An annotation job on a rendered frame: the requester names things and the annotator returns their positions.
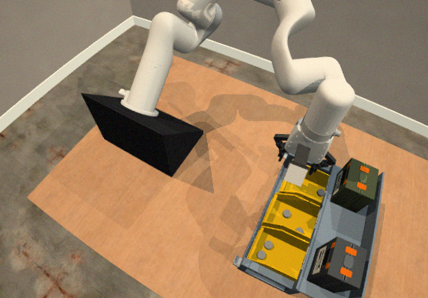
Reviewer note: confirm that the dark grey case with orange latches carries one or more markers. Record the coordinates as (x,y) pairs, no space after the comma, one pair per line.
(338,266)

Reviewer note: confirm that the grey shelf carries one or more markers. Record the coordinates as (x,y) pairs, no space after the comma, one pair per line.
(332,221)

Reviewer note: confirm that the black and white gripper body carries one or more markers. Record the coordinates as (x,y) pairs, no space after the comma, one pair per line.
(318,150)

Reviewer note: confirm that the dark green case with orange latches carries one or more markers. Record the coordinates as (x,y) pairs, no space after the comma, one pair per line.
(355,185)

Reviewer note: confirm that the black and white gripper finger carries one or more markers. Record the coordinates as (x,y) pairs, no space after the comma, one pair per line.
(331,161)
(280,144)

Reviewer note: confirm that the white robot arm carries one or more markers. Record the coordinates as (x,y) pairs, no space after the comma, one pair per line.
(333,95)

